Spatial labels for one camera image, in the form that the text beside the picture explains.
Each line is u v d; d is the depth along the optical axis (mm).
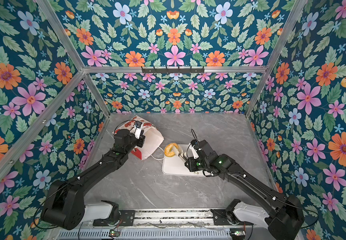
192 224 720
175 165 904
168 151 883
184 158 777
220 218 728
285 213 388
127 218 736
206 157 565
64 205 410
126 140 673
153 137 1010
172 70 927
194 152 677
